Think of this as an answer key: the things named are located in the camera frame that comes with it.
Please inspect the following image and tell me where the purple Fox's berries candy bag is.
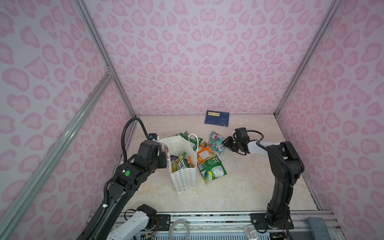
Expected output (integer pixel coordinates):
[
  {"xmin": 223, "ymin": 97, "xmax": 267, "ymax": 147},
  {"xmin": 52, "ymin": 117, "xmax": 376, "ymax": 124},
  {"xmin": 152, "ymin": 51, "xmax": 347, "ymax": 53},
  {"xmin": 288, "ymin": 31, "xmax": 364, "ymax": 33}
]
[{"xmin": 170, "ymin": 155, "xmax": 179, "ymax": 162}]

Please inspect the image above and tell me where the yellow green Fox's candy bag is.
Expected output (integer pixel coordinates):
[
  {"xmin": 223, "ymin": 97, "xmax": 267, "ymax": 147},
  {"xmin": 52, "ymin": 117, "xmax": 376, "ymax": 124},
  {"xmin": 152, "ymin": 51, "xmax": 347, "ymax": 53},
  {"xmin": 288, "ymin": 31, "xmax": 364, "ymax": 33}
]
[{"xmin": 171, "ymin": 152, "xmax": 188, "ymax": 173}]

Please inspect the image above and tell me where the teal Fox's mint candy bag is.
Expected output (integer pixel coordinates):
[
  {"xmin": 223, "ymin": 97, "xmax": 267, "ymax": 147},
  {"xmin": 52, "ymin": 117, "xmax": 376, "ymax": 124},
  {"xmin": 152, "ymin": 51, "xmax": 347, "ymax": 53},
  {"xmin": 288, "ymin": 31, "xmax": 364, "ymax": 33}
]
[{"xmin": 209, "ymin": 131, "xmax": 226, "ymax": 155}]

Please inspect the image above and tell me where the white paper bag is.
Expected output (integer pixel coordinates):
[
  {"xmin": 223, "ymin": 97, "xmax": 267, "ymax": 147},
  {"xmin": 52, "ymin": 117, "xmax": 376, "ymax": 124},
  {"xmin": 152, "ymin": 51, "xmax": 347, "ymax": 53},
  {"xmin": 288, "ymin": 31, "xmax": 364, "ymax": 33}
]
[{"xmin": 160, "ymin": 134, "xmax": 200, "ymax": 194}]

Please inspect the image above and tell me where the pink orange Fox's candy bag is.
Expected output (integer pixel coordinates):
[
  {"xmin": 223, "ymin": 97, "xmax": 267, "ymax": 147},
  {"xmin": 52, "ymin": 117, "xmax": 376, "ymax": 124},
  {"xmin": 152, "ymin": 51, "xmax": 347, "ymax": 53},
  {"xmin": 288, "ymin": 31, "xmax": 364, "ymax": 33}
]
[{"xmin": 185, "ymin": 157, "xmax": 194, "ymax": 168}]

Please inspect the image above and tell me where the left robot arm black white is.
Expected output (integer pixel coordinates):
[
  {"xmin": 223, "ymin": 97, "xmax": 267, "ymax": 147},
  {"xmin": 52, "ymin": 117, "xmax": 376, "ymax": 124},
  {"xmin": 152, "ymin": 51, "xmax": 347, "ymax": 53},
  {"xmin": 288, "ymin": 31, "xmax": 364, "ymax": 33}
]
[{"xmin": 77, "ymin": 140, "xmax": 167, "ymax": 240}]

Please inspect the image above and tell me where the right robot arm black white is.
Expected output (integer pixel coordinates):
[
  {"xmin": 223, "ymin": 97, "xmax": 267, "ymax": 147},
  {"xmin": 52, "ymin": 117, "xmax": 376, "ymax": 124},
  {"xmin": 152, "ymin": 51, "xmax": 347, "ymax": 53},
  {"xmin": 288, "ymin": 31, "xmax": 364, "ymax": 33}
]
[{"xmin": 223, "ymin": 128, "xmax": 305, "ymax": 229}]

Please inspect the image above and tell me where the dark blue booklet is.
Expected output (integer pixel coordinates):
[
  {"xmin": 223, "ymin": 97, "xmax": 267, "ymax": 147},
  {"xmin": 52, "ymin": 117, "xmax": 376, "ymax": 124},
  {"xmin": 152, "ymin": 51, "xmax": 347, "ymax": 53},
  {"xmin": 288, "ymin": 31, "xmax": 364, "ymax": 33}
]
[{"xmin": 205, "ymin": 110, "xmax": 230, "ymax": 127}]

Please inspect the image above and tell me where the orange snack packet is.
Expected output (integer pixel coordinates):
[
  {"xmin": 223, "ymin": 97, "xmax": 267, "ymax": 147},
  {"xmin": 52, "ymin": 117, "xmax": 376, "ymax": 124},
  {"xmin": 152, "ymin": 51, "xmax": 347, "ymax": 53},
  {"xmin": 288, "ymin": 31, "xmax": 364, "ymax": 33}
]
[{"xmin": 197, "ymin": 141, "xmax": 215, "ymax": 164}]

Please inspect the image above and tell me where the green snack packet front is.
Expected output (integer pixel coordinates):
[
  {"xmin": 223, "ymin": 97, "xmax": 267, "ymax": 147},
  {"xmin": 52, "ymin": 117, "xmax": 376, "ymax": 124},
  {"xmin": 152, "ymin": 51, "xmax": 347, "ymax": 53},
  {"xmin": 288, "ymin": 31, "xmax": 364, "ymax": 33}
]
[{"xmin": 198, "ymin": 155, "xmax": 227, "ymax": 184}]

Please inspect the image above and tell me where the green snack packet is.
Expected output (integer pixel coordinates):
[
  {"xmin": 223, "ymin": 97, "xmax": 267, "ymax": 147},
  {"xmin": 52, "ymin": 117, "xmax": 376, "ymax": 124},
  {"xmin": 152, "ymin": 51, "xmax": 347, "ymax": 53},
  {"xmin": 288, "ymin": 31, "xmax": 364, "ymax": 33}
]
[
  {"xmin": 198, "ymin": 155, "xmax": 227, "ymax": 184},
  {"xmin": 177, "ymin": 132, "xmax": 203, "ymax": 151}
]

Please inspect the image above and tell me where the green snack packet back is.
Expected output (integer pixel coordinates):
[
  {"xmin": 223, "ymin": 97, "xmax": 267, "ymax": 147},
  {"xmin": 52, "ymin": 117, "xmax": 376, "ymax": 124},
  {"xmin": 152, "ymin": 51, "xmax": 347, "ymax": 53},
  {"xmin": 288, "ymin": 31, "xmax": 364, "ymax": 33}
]
[{"xmin": 177, "ymin": 132, "xmax": 203, "ymax": 151}]

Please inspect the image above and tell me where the clear coiled tube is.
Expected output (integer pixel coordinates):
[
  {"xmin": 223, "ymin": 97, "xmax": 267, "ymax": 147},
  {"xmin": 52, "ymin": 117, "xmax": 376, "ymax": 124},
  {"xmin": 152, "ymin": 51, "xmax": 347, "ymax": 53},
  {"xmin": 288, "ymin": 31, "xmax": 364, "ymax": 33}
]
[{"xmin": 168, "ymin": 219, "xmax": 191, "ymax": 240}]

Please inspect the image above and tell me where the small clear plastic packet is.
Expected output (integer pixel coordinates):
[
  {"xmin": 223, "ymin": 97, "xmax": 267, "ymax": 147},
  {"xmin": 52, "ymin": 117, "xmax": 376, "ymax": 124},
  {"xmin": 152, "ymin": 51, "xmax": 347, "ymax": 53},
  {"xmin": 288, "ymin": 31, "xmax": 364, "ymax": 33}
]
[{"xmin": 243, "ymin": 225, "xmax": 260, "ymax": 240}]

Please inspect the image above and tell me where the grey foam block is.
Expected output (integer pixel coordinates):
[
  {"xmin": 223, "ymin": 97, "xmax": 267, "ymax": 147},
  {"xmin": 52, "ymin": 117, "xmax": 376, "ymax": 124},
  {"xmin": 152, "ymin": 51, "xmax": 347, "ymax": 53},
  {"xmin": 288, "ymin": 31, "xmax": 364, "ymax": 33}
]
[{"xmin": 307, "ymin": 217, "xmax": 332, "ymax": 240}]

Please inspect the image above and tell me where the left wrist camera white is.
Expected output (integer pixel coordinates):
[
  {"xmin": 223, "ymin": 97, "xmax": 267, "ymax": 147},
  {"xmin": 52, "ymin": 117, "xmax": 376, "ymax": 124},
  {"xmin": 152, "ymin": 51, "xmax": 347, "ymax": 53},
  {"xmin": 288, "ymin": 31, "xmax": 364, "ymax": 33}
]
[{"xmin": 148, "ymin": 133, "xmax": 160, "ymax": 143}]

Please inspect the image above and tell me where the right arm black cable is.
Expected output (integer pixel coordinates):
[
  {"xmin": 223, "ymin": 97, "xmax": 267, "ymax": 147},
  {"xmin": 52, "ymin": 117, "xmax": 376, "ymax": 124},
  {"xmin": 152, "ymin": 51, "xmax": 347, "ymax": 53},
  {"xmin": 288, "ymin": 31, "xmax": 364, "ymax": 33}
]
[{"xmin": 236, "ymin": 129, "xmax": 296, "ymax": 187}]

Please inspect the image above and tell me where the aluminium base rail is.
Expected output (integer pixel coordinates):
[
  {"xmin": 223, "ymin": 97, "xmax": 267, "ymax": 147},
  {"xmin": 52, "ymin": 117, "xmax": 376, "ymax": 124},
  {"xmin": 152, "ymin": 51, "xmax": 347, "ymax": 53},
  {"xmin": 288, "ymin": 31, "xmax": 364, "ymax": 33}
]
[{"xmin": 80, "ymin": 209, "xmax": 346, "ymax": 240}]

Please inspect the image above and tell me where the aluminium frame strut left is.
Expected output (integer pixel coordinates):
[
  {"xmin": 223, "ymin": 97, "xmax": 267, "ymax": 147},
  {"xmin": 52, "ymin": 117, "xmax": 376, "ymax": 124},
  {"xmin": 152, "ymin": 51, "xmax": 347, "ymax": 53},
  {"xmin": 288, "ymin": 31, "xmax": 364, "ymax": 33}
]
[{"xmin": 1, "ymin": 72, "xmax": 114, "ymax": 240}]

